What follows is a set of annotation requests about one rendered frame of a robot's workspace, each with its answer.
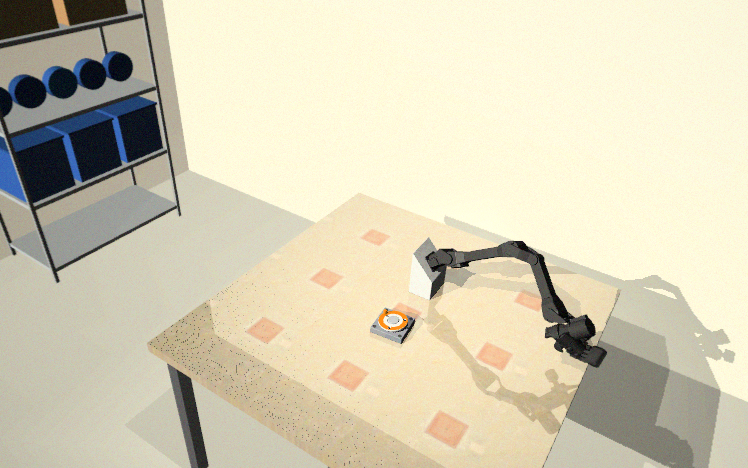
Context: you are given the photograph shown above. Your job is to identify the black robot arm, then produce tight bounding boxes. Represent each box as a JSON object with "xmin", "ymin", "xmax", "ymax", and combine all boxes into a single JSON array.
[{"xmin": 425, "ymin": 241, "xmax": 596, "ymax": 346}]

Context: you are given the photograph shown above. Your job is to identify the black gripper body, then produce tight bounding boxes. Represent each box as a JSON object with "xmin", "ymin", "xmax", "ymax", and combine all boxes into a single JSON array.
[{"xmin": 554, "ymin": 338, "xmax": 607, "ymax": 368}]

